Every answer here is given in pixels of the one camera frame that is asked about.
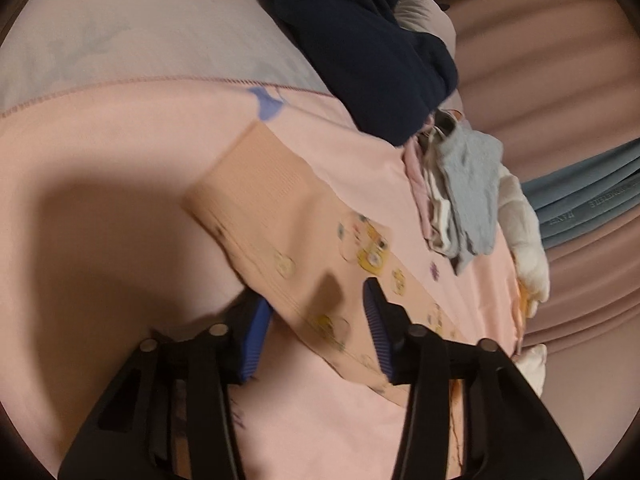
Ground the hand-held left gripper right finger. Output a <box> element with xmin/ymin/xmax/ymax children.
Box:
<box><xmin>362</xmin><ymin>277</ymin><xmax>583</xmax><ymax>480</ymax></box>

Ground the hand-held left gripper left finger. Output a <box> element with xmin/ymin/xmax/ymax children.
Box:
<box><xmin>57</xmin><ymin>297</ymin><xmax>273</xmax><ymax>480</ymax></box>

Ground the pale grey pillow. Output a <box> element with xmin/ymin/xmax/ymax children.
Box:
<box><xmin>395</xmin><ymin>0</ymin><xmax>451</xmax><ymax>36</ymax></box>

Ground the pink small garment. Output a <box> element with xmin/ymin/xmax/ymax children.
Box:
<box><xmin>404</xmin><ymin>110</ymin><xmax>463</xmax><ymax>238</ymax></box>

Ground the pale lilac quilt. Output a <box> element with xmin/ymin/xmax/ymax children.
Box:
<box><xmin>0</xmin><ymin>0</ymin><xmax>331</xmax><ymax>116</ymax></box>

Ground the white striped small garment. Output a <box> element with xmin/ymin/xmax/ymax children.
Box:
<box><xmin>422</xmin><ymin>165</ymin><xmax>461</xmax><ymax>256</ymax></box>

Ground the pink printed blanket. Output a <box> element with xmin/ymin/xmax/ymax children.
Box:
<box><xmin>0</xmin><ymin>80</ymin><xmax>526</xmax><ymax>480</ymax></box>

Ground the cream garment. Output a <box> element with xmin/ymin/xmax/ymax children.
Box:
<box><xmin>515</xmin><ymin>342</ymin><xmax>548</xmax><ymax>396</ymax></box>

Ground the navy garment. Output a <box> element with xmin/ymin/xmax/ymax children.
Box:
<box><xmin>272</xmin><ymin>0</ymin><xmax>460</xmax><ymax>147</ymax></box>

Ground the grey small garment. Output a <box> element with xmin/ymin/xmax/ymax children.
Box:
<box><xmin>435</xmin><ymin>125</ymin><xmax>503</xmax><ymax>276</ymax></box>

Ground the blue-grey ribbed fabric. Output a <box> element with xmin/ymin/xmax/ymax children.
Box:
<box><xmin>520</xmin><ymin>140</ymin><xmax>640</xmax><ymax>251</ymax></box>

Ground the pink curtain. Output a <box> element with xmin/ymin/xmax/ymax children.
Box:
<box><xmin>445</xmin><ymin>0</ymin><xmax>640</xmax><ymax>411</ymax></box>

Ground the white garment with orange trim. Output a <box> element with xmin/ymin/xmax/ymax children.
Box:
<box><xmin>497</xmin><ymin>170</ymin><xmax>551</xmax><ymax>318</ymax></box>

